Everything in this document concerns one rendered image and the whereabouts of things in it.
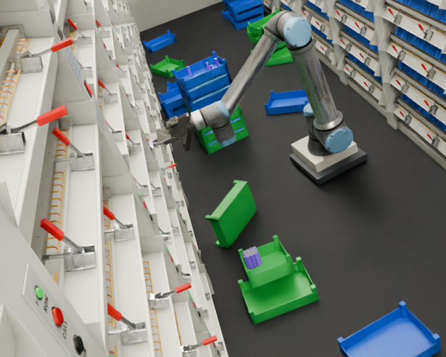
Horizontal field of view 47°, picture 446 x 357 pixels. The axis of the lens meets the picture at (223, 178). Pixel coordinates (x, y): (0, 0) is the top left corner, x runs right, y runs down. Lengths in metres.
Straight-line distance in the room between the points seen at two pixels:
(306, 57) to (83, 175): 1.61
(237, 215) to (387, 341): 0.98
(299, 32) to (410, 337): 1.31
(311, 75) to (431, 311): 1.12
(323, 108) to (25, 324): 2.19
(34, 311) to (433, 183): 2.43
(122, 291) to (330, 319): 1.38
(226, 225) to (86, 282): 1.90
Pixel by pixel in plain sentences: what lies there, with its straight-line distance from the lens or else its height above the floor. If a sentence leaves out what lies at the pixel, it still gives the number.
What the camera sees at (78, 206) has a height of 1.32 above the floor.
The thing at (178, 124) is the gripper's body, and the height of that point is 0.69.
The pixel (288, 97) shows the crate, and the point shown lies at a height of 0.01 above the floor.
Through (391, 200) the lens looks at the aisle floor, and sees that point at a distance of 2.68.
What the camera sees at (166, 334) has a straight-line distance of 1.12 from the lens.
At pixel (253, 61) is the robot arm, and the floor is 0.78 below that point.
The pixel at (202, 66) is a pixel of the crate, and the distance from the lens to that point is 3.37.
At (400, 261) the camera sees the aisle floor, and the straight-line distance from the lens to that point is 2.38.
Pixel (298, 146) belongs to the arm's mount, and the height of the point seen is 0.12.
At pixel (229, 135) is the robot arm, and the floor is 0.54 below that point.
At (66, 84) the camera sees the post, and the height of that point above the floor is 1.41.
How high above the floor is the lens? 1.75
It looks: 34 degrees down
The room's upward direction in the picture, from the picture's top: 20 degrees counter-clockwise
